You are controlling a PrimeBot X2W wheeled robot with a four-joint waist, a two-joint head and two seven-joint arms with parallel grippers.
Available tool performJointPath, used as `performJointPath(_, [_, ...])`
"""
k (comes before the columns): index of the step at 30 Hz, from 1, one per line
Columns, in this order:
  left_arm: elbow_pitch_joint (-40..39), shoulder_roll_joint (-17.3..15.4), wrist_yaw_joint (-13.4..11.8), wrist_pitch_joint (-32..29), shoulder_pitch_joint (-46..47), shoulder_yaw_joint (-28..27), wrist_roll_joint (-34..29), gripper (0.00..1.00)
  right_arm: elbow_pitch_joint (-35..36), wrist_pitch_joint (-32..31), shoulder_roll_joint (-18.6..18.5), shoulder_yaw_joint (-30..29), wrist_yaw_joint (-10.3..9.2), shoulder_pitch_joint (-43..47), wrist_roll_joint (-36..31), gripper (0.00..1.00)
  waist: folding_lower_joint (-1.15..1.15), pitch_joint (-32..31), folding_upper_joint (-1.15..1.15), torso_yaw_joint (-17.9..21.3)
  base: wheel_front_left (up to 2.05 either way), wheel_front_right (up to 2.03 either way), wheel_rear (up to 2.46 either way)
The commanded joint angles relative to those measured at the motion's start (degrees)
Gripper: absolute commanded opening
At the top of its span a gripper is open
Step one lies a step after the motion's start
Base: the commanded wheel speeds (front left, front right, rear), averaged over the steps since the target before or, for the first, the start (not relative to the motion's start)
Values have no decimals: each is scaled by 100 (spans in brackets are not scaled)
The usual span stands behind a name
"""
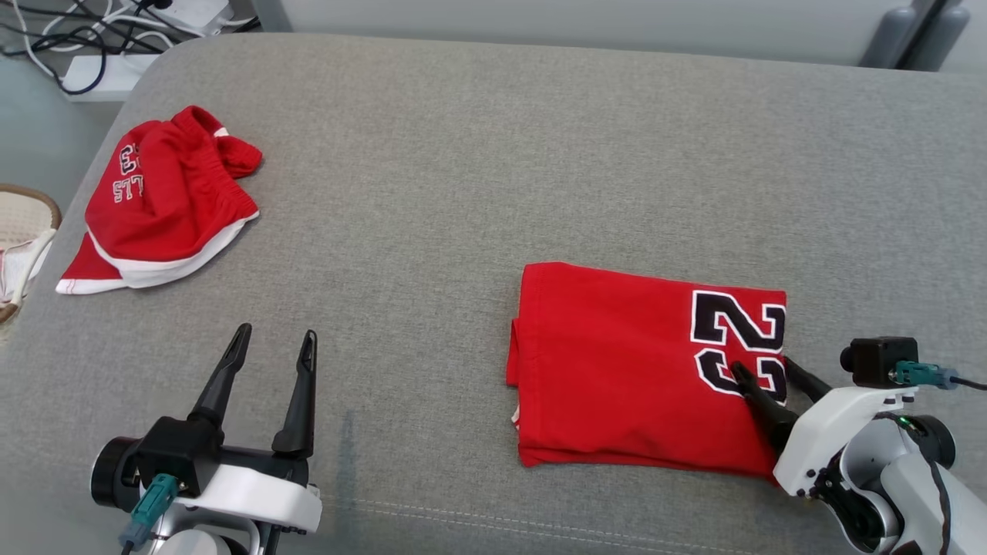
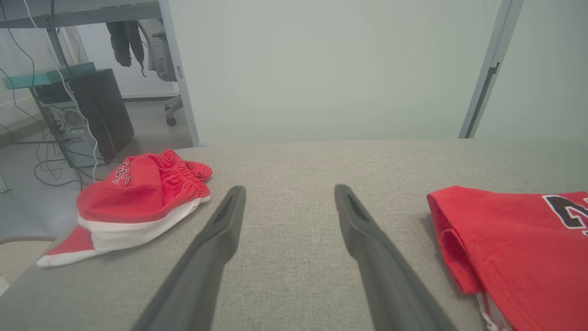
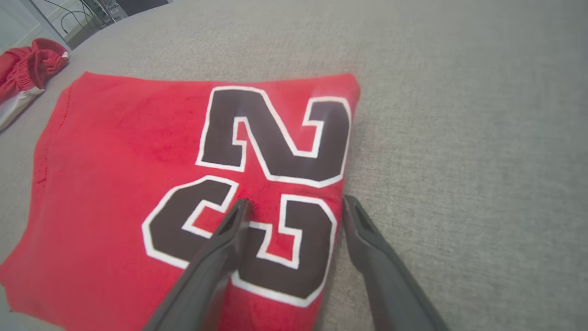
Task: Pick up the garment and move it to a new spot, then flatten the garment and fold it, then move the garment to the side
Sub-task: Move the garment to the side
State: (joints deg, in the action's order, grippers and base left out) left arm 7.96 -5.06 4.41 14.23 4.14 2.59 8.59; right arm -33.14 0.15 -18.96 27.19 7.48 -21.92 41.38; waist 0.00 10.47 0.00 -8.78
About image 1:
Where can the red jersey number 23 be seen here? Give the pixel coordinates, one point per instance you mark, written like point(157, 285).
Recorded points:
point(617, 370)

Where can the double grey partition post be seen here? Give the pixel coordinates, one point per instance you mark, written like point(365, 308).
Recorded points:
point(917, 38)

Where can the single grey partition post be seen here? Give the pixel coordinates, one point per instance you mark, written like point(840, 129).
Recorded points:
point(270, 14)

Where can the red Bulls shorts white hem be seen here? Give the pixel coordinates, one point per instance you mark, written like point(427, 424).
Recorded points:
point(162, 208)

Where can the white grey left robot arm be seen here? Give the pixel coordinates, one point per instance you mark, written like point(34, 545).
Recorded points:
point(200, 543)

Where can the plain white power strip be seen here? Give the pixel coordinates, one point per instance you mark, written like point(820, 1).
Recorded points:
point(108, 77)

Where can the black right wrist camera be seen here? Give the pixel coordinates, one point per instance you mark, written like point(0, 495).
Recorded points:
point(875, 361)

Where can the wide white partition panel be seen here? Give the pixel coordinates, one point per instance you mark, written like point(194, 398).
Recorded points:
point(586, 27)

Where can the white power strip with adapter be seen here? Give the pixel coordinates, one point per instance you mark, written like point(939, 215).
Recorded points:
point(193, 14)

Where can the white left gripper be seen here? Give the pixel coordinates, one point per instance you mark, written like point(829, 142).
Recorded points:
point(262, 497)

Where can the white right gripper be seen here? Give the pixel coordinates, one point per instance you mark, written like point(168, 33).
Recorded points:
point(817, 432)

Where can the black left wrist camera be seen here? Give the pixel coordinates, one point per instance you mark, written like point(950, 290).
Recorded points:
point(173, 455)

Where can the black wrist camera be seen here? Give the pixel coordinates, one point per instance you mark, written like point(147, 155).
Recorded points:
point(173, 455)
point(875, 361)

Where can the beige woven laundry basket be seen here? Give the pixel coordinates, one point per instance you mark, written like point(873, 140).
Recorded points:
point(23, 212)

